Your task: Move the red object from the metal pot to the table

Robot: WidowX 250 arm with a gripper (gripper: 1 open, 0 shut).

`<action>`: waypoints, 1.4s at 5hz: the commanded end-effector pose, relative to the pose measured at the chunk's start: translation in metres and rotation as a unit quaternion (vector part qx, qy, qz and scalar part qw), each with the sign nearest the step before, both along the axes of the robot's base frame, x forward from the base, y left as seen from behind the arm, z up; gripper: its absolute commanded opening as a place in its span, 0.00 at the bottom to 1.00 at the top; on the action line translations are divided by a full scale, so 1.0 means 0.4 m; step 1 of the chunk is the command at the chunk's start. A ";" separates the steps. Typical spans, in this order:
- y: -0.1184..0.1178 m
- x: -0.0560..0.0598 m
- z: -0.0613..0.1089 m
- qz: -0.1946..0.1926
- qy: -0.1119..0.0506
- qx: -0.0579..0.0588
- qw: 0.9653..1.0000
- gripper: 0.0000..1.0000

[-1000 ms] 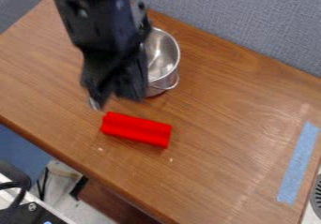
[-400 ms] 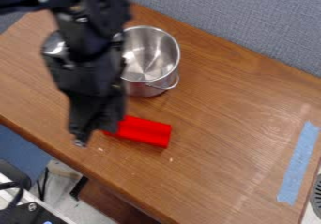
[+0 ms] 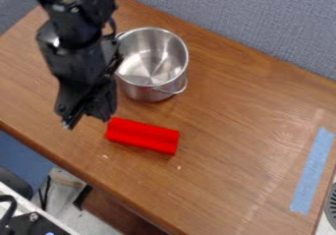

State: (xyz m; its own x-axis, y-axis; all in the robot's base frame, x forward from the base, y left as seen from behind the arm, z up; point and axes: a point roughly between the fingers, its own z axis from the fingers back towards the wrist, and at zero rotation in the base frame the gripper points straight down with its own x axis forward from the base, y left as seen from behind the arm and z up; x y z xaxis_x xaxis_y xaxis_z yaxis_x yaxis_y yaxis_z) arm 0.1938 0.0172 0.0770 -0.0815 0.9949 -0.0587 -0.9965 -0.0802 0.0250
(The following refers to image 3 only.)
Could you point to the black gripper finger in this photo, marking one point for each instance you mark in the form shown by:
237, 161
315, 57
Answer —
102, 104
71, 100

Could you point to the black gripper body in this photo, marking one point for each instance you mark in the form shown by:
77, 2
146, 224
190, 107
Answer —
79, 64

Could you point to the red rectangular block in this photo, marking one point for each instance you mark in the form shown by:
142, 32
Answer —
143, 135

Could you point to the silver metal pot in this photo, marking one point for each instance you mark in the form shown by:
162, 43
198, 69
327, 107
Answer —
154, 72

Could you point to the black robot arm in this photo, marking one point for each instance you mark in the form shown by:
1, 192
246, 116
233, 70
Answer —
79, 21

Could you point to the black chair base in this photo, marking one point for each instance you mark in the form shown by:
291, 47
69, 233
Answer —
19, 185

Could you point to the blue tape strip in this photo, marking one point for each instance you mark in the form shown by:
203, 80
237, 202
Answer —
313, 172

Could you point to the grey round vent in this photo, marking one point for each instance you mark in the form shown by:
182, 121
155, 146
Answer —
330, 208

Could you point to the black device with cable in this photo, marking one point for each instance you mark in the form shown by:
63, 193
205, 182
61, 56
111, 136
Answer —
26, 224

